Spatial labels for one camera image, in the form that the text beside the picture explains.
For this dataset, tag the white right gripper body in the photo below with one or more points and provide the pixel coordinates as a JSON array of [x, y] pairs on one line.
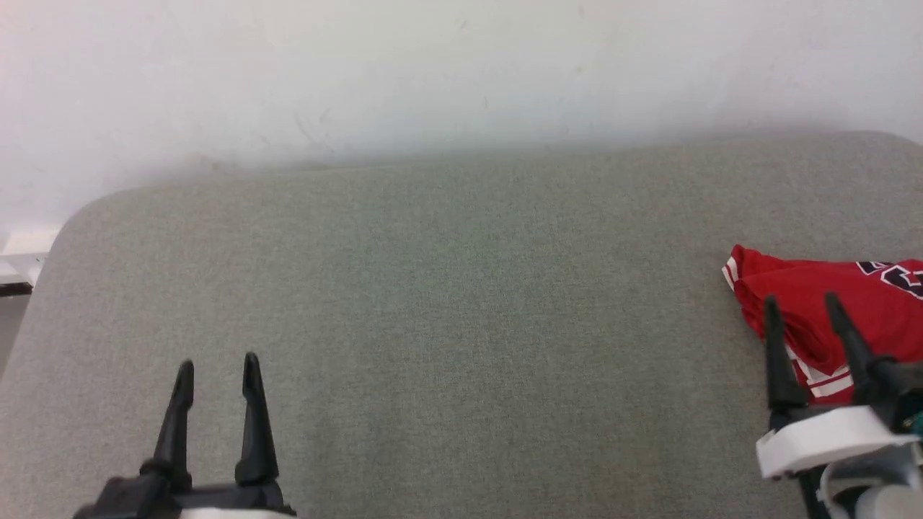
[[829, 436]]

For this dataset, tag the grey fabric sofa seat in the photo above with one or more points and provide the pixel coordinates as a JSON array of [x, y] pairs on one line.
[[469, 324]]

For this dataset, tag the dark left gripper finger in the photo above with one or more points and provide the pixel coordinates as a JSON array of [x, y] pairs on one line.
[[256, 432], [177, 432]]

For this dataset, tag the white wall box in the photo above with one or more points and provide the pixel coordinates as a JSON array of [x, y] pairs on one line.
[[25, 252]]

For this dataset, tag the red shirt with white sleeves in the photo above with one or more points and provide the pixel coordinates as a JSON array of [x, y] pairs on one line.
[[800, 288]]

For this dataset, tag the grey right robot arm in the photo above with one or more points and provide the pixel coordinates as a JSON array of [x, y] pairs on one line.
[[872, 494]]

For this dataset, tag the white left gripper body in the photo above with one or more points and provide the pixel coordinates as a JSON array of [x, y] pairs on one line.
[[187, 504]]

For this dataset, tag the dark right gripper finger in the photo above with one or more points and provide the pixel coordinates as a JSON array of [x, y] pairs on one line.
[[780, 360], [858, 360]]

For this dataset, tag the black floor strip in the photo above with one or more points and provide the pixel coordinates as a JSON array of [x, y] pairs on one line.
[[14, 289]]

